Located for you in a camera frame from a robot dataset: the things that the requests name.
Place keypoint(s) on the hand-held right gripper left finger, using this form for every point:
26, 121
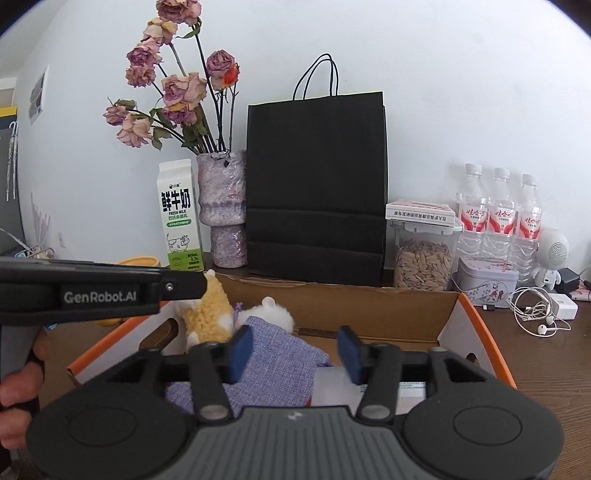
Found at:
240, 353

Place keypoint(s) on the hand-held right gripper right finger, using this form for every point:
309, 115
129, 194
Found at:
348, 355

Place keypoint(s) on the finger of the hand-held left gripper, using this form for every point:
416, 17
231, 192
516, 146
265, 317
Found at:
184, 286

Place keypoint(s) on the yellow white plush toy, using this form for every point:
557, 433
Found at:
212, 314

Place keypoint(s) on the purple fabric pouch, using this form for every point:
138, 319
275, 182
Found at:
281, 360

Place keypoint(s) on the red cardboard box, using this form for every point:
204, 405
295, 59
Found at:
369, 304

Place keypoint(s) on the person's left hand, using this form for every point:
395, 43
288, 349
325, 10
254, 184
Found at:
18, 387

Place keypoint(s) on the yellow mug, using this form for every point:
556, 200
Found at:
138, 261

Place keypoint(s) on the white green milk carton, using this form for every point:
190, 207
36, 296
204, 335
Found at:
180, 217

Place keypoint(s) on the mottled purple vase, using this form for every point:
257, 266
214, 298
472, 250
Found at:
221, 207

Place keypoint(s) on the clear seed container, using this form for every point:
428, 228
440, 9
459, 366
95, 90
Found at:
422, 263

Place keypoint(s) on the grey cabinet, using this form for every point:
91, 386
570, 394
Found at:
9, 184

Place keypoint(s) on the white printed tin box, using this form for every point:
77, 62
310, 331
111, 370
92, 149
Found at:
487, 281

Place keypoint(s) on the flat white pink box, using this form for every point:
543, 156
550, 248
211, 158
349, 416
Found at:
418, 210

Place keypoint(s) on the black paper bag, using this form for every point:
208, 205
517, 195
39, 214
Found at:
316, 184

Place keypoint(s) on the white earphones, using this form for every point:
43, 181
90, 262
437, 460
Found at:
531, 309

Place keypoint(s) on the dried rose bouquet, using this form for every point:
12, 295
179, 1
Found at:
178, 92

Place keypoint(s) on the white charger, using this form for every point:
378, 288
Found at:
565, 308

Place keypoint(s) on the white robot speaker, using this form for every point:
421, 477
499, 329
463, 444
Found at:
553, 251

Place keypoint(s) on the black power adapter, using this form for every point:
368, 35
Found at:
572, 279

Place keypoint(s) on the purple plant wall sticker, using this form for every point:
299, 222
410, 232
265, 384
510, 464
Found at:
40, 221

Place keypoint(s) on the wall poster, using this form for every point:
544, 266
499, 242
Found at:
39, 94

